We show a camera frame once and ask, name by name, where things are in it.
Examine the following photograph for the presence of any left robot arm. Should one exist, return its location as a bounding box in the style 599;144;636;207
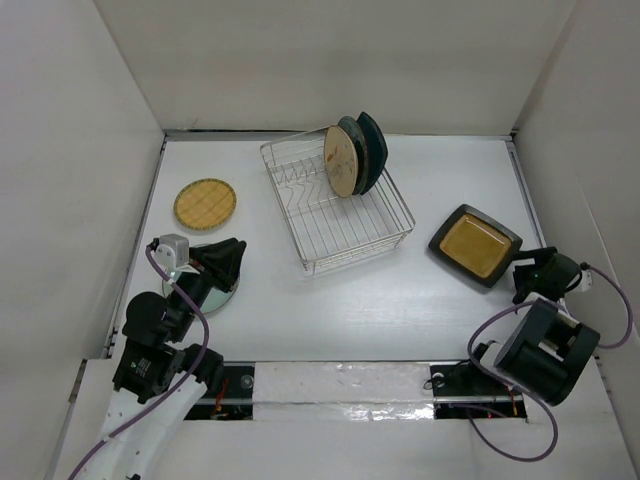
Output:
69;234;247;479

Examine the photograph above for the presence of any dark teal floral plate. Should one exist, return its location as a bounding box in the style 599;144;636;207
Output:
338;116;370;195

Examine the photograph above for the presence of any yellow woven round plate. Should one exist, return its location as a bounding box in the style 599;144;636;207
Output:
173;178;237;231

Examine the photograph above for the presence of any teal square plate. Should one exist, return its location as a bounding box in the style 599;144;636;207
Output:
357;112;388;195

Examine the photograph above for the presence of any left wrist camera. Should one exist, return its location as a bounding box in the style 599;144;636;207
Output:
148;233;189;271

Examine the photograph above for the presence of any wire dish rack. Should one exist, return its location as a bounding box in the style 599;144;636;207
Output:
260;128;416;274

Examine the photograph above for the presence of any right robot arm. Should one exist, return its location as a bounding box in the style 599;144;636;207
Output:
461;247;600;406

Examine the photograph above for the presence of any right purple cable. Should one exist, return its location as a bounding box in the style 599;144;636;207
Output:
467;264;635;463

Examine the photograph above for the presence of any purple cable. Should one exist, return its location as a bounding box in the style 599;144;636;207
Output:
467;264;635;463
67;243;210;480

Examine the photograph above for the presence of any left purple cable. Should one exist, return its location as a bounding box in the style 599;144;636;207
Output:
67;243;210;480

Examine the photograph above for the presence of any beige bird plate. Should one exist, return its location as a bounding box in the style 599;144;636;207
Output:
324;125;359;198

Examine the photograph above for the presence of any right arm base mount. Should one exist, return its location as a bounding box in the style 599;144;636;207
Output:
423;361;528;420

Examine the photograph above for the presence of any black and amber square plate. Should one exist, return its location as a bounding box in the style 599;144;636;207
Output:
428;204;523;288

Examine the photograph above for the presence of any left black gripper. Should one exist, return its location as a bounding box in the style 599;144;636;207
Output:
169;236;246;339

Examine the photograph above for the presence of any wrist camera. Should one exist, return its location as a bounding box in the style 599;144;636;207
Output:
566;267;593;293
148;233;189;271

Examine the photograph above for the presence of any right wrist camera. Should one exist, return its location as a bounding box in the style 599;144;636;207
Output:
566;267;593;293

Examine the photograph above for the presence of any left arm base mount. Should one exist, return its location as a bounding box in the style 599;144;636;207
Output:
185;363;255;421

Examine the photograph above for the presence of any light green round plate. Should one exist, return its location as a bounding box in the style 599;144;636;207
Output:
162;263;239;310

